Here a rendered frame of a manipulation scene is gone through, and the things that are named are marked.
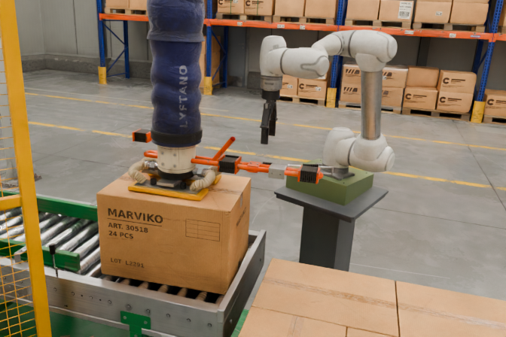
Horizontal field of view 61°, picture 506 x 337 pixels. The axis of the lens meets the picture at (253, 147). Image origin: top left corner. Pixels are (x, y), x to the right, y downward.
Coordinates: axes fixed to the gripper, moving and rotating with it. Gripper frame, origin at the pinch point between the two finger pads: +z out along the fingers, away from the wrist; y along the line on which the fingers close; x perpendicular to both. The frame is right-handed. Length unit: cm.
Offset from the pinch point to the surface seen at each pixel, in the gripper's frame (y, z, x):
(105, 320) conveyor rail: 37, 79, -59
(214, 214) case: 19.7, 29.5, -16.6
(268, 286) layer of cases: 6, 68, 5
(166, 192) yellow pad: 15.4, 25.1, -40.0
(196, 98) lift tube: 3.3, -14.1, -31.0
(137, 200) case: 21, 28, -50
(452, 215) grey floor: -234, 122, 131
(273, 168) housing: 3.3, 12.6, 3.8
